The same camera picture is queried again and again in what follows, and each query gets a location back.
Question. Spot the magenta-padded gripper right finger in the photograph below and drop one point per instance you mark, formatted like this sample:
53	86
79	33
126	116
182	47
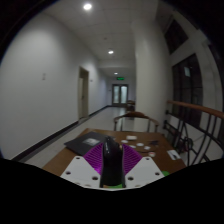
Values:
145	170

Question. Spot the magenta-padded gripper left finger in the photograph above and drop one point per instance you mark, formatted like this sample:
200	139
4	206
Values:
81	170

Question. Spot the black computer mouse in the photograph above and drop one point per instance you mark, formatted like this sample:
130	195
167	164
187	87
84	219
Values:
112	163

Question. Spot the black closed laptop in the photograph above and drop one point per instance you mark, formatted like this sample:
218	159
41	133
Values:
81	142

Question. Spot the white paper card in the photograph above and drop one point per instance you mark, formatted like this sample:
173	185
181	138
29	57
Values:
173	154

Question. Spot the small white block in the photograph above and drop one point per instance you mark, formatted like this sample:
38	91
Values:
131	137

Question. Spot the wooden armchair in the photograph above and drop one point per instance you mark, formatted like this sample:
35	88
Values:
136	114

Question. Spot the side doorway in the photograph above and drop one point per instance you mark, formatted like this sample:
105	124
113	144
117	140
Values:
83	95

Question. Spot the glass double door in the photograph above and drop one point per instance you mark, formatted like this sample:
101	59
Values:
120	94

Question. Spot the wooden handrail metal railing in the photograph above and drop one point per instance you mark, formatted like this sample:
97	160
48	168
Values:
200	107

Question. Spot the dark window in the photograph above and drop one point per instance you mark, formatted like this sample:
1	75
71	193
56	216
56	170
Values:
187	90

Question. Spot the green exit sign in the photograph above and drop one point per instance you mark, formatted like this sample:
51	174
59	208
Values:
120	78

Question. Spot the ceiling lights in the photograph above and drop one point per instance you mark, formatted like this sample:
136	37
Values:
87	6

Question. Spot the white wall plate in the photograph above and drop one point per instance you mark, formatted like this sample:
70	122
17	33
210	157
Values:
43	76

